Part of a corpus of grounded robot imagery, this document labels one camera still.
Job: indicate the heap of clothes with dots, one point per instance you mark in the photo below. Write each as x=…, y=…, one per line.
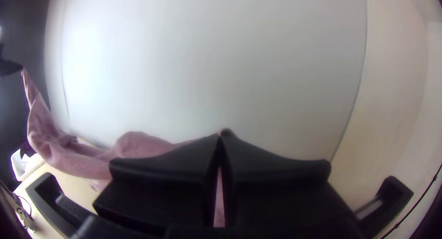
x=31, y=158

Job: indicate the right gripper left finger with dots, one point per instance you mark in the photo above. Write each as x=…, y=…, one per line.
x=165, y=190

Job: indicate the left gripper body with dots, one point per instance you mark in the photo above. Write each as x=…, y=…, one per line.
x=8, y=67

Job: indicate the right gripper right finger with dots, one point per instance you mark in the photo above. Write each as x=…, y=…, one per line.
x=276, y=194

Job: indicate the mauve t-shirt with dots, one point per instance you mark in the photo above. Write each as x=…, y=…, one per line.
x=69, y=163

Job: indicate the white laundry basket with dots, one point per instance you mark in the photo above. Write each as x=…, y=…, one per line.
x=21, y=170

